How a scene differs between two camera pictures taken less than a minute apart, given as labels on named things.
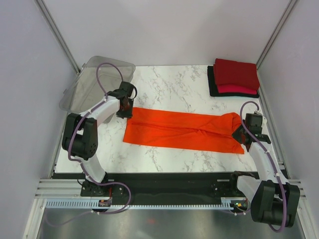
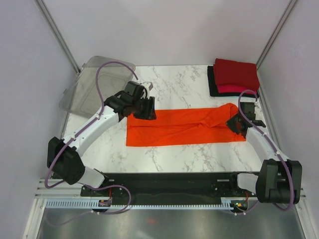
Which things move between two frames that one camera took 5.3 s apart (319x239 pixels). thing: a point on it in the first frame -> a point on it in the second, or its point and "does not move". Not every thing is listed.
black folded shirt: [213, 88] does not move
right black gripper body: [238, 133] -> [232, 123]
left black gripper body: [126, 112] -> [144, 108]
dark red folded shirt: [239, 73] does not move
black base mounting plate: [201, 185] does not move
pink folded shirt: [224, 88] does not move
